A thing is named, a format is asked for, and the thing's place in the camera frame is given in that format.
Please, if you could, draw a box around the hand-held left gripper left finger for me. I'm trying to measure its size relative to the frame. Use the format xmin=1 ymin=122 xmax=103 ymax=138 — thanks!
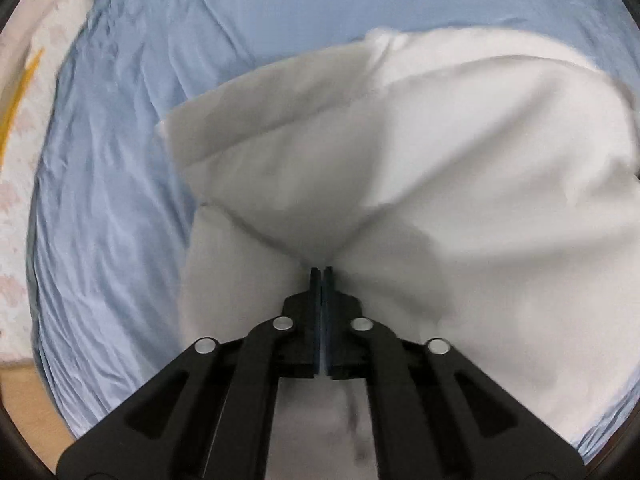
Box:
xmin=56 ymin=267 xmax=321 ymax=480

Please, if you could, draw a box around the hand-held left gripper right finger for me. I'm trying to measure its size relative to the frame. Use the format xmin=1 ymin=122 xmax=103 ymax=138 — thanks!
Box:
xmin=324 ymin=266 xmax=586 ymax=480

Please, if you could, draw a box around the light grey jacket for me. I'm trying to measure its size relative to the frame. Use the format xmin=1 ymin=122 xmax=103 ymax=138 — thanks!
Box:
xmin=155 ymin=27 xmax=640 ymax=480

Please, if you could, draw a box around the blue bed sheet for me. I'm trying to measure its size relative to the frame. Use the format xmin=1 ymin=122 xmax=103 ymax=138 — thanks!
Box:
xmin=25 ymin=0 xmax=640 ymax=466

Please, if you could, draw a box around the white patterned mattress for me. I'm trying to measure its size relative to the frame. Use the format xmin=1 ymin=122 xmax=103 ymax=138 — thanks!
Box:
xmin=0 ymin=0 xmax=97 ymax=367

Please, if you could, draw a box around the yellow strip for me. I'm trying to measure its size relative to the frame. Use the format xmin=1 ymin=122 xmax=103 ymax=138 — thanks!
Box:
xmin=0 ymin=49 xmax=45 ymax=162

